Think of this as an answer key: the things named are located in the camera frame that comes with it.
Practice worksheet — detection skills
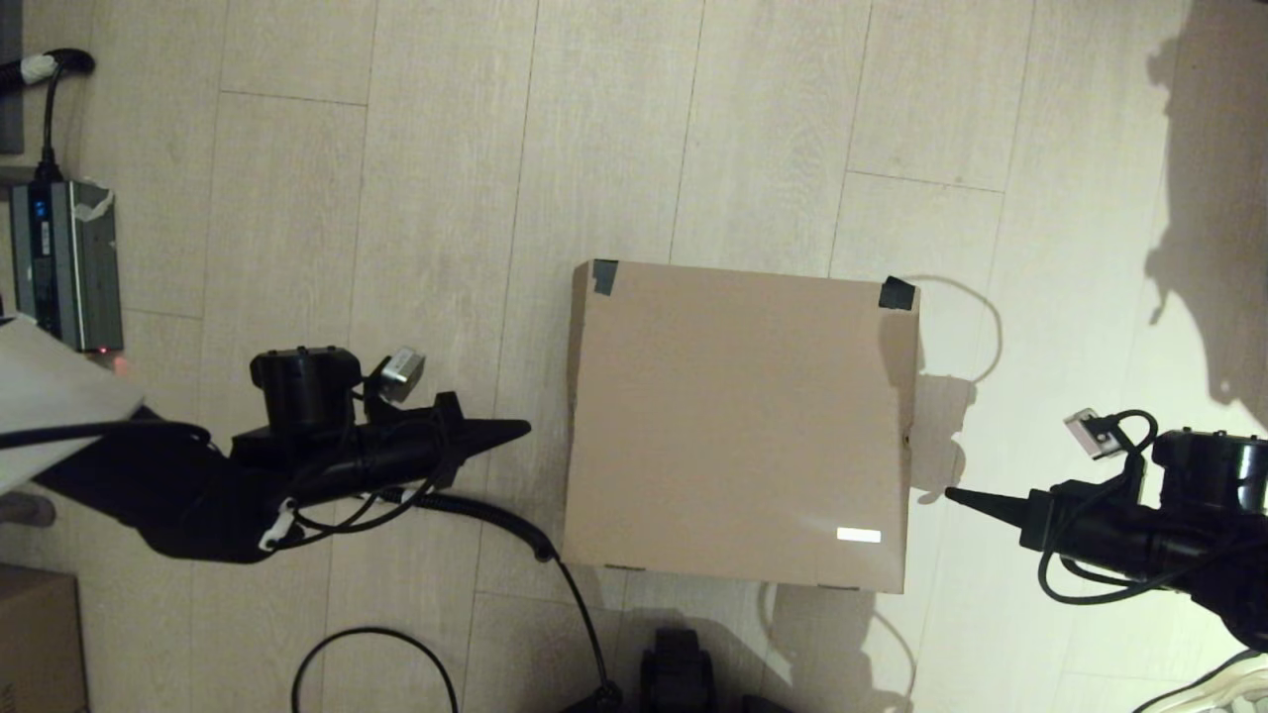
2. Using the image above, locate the brown cardboard shoe box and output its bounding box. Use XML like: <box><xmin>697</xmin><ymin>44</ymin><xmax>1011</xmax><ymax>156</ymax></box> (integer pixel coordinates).
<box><xmin>561</xmin><ymin>259</ymin><xmax>922</xmax><ymax>595</ymax></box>

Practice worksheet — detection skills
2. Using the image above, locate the small brown cardboard box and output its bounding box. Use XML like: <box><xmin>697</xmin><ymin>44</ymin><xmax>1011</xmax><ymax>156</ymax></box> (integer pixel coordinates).
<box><xmin>0</xmin><ymin>564</ymin><xmax>88</xmax><ymax>713</ymax></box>

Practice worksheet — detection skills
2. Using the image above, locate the white black-soled sneaker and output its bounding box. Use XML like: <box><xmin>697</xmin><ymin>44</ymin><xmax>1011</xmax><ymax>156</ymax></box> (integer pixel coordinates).
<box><xmin>1129</xmin><ymin>649</ymin><xmax>1268</xmax><ymax>713</ymax></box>

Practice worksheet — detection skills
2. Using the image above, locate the grey round floor pad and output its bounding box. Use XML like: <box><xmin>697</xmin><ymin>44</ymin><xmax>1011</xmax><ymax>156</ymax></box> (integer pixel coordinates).
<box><xmin>0</xmin><ymin>492</ymin><xmax>56</xmax><ymax>528</ymax></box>

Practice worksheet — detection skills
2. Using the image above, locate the grey power supply unit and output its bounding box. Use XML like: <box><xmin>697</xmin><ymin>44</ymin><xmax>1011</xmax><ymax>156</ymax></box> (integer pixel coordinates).
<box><xmin>8</xmin><ymin>178</ymin><xmax>125</xmax><ymax>355</ymax></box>

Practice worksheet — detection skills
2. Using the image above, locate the dark grey panel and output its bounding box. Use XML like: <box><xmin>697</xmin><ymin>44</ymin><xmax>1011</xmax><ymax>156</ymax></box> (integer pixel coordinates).
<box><xmin>0</xmin><ymin>0</ymin><xmax>23</xmax><ymax>154</ymax></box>

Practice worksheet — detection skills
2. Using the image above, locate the black corrugated cable conduit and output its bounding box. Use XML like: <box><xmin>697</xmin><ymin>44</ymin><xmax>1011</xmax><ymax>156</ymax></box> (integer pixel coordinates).
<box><xmin>367</xmin><ymin>485</ymin><xmax>623</xmax><ymax>709</ymax></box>

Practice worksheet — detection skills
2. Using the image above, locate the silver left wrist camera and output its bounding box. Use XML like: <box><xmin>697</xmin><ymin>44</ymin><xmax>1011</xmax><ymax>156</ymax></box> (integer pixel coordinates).
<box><xmin>379</xmin><ymin>347</ymin><xmax>427</xmax><ymax>404</ymax></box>

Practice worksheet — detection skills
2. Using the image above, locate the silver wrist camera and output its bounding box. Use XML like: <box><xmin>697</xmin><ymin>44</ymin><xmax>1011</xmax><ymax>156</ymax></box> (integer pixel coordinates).
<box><xmin>1065</xmin><ymin>408</ymin><xmax>1130</xmax><ymax>459</ymax></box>
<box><xmin>379</xmin><ymin>347</ymin><xmax>427</xmax><ymax>404</ymax></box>

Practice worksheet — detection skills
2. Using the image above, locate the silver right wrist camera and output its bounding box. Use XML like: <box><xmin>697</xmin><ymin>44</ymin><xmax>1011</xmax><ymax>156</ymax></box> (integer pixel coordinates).
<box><xmin>1065</xmin><ymin>408</ymin><xmax>1130</xmax><ymax>459</ymax></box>

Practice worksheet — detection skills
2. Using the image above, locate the thin black cable loop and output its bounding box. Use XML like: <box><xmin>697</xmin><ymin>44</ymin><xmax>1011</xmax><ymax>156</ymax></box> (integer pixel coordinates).
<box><xmin>292</xmin><ymin>627</ymin><xmax>460</xmax><ymax>713</ymax></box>

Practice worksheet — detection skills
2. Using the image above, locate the black power cable white tape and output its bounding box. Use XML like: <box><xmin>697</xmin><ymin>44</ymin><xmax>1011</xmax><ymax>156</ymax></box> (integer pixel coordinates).
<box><xmin>0</xmin><ymin>48</ymin><xmax>97</xmax><ymax>184</ymax></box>

